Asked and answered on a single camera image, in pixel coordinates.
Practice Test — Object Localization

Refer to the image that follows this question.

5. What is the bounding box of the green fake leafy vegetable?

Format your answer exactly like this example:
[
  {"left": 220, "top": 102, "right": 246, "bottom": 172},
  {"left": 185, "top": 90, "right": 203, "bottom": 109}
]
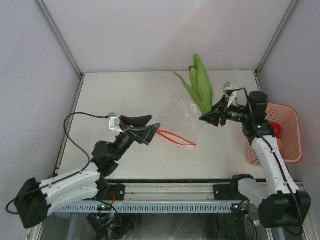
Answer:
[{"left": 171, "top": 53, "right": 214, "bottom": 115}]

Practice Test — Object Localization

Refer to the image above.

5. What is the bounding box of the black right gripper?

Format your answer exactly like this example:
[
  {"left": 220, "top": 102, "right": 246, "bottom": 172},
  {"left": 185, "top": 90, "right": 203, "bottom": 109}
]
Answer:
[{"left": 200, "top": 94, "right": 252, "bottom": 126}]

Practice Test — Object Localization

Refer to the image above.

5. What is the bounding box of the red fake apple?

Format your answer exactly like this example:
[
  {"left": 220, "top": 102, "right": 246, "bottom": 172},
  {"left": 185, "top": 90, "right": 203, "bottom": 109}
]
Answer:
[{"left": 270, "top": 122, "right": 282, "bottom": 138}]

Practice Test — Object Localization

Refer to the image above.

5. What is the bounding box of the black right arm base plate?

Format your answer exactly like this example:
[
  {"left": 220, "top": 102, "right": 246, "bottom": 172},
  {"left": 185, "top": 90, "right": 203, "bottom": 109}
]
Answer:
[{"left": 213, "top": 184, "right": 242, "bottom": 201}]

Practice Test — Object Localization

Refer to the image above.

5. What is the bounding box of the pink plastic basket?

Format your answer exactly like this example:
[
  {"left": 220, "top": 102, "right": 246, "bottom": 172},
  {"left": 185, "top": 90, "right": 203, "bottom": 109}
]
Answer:
[{"left": 246, "top": 101, "right": 303, "bottom": 166}]

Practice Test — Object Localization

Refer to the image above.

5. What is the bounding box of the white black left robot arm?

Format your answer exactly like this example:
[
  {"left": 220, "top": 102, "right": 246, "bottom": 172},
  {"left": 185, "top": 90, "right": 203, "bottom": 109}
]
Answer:
[{"left": 12, "top": 114, "right": 161, "bottom": 229}]

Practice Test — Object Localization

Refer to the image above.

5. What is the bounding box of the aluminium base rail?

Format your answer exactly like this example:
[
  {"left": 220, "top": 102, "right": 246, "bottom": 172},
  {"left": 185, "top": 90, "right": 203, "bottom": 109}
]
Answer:
[{"left": 110, "top": 182, "right": 228, "bottom": 203}]

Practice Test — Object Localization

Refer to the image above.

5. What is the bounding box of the perforated grey cable duct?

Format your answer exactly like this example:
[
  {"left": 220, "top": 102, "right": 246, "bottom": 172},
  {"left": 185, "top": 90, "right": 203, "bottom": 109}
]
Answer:
[{"left": 54, "top": 200, "right": 240, "bottom": 214}]

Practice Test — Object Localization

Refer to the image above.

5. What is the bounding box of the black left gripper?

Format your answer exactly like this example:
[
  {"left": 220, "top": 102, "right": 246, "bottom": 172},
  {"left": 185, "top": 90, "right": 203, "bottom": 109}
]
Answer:
[{"left": 111, "top": 115, "right": 160, "bottom": 162}]

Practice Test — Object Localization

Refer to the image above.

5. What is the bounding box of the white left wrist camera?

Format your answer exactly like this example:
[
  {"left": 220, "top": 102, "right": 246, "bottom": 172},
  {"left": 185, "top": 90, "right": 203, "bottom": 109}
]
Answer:
[{"left": 107, "top": 112, "right": 123, "bottom": 133}]

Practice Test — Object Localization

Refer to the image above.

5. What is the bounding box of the orange fake peach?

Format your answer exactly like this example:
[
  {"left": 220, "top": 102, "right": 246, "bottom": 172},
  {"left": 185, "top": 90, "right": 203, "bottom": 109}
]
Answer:
[{"left": 277, "top": 139, "right": 283, "bottom": 150}]

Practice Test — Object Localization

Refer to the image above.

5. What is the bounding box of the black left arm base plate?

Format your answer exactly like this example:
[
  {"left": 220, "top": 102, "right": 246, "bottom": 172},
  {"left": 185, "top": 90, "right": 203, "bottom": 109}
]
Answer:
[{"left": 98, "top": 183, "right": 126, "bottom": 201}]

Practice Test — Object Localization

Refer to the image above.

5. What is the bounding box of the left aluminium corner post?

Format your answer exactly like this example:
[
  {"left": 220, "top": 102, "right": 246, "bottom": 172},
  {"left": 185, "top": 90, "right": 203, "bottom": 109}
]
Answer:
[{"left": 33, "top": 0, "right": 85, "bottom": 81}]

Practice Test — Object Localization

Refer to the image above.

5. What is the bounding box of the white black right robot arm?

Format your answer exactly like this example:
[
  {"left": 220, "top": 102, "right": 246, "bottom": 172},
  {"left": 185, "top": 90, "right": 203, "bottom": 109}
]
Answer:
[{"left": 199, "top": 90, "right": 312, "bottom": 229}]

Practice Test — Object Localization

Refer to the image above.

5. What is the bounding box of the clear zip top bag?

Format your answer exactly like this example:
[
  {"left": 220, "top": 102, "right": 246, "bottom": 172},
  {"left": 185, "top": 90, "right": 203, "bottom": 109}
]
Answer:
[{"left": 157, "top": 95, "right": 204, "bottom": 147}]

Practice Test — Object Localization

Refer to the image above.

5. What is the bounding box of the aluminium corner frame post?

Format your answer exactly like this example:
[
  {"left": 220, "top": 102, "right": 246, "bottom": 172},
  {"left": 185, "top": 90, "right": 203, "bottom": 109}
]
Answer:
[{"left": 254, "top": 0, "right": 300, "bottom": 78}]

